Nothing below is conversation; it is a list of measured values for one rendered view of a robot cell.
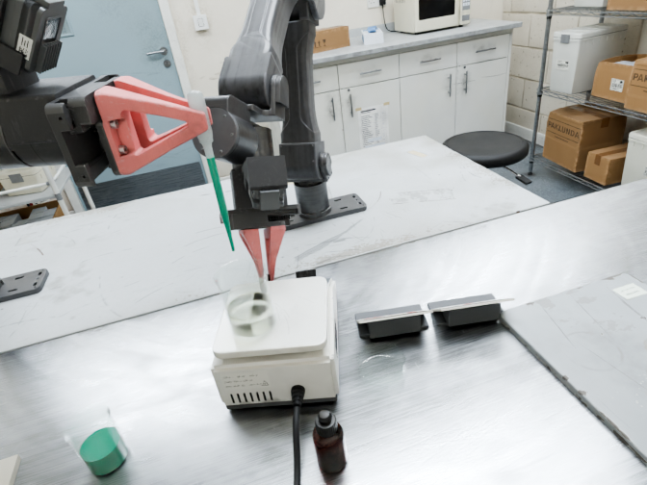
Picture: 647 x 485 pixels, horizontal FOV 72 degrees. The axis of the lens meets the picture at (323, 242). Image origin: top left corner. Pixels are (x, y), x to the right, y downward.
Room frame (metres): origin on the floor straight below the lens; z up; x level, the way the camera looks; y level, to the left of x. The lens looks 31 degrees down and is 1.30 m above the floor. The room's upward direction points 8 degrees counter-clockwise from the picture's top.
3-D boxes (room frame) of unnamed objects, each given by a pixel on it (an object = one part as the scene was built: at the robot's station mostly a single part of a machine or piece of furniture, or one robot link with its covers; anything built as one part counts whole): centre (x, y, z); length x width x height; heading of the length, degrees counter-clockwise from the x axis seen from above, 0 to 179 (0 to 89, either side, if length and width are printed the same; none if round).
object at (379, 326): (0.44, -0.07, 0.92); 0.09 x 0.06 x 0.04; 90
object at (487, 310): (0.44, -0.17, 0.92); 0.09 x 0.06 x 0.04; 90
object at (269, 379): (0.42, 0.06, 0.94); 0.22 x 0.13 x 0.08; 175
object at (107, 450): (0.30, 0.25, 0.93); 0.04 x 0.04 x 0.06
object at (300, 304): (0.39, 0.07, 0.98); 0.12 x 0.12 x 0.01; 85
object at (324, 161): (0.78, 0.01, 1.00); 0.09 x 0.06 x 0.06; 71
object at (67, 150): (0.38, 0.20, 1.22); 0.10 x 0.07 x 0.07; 175
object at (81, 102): (0.37, 0.13, 1.21); 0.09 x 0.07 x 0.07; 85
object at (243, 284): (0.37, 0.09, 1.02); 0.06 x 0.05 x 0.08; 161
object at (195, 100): (0.37, 0.09, 1.21); 0.01 x 0.01 x 0.04; 85
